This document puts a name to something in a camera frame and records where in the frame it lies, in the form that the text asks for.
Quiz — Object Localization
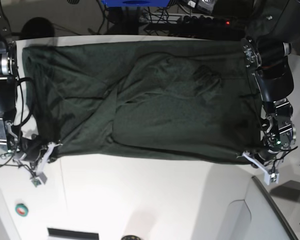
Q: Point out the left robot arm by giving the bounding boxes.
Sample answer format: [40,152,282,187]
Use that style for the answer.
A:
[241,0,300,183]

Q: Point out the grey metal rail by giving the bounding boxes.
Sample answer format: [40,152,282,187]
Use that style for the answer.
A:
[251,176,298,240]

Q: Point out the black power strip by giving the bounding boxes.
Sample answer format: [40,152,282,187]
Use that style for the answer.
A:
[182,15,232,27]

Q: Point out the black round stool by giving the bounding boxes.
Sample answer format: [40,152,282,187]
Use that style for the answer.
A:
[20,17,55,40]

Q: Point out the blue box with oval hole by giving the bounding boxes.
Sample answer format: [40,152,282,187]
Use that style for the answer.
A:
[101,0,170,8]

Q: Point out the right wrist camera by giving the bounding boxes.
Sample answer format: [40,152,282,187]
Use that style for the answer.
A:
[30,172,48,188]

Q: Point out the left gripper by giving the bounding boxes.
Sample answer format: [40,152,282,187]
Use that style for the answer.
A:
[236,148,282,175]

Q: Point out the dark green t-shirt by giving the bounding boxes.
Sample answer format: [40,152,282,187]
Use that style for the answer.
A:
[22,40,263,165]

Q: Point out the red green emergency button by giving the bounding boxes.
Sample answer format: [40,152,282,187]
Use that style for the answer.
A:
[15,203,29,217]

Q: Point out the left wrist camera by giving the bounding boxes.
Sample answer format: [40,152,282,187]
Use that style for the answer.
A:
[263,170,280,186]

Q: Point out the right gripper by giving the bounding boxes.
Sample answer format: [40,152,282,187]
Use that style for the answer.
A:
[12,135,63,177]

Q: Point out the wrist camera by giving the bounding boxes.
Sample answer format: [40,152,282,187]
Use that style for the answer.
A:
[30,172,48,188]
[263,170,280,186]

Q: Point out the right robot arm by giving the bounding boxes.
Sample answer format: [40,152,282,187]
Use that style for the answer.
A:
[0,2,59,180]

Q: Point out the black round knob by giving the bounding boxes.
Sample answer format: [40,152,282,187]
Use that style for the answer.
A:
[121,235,141,240]

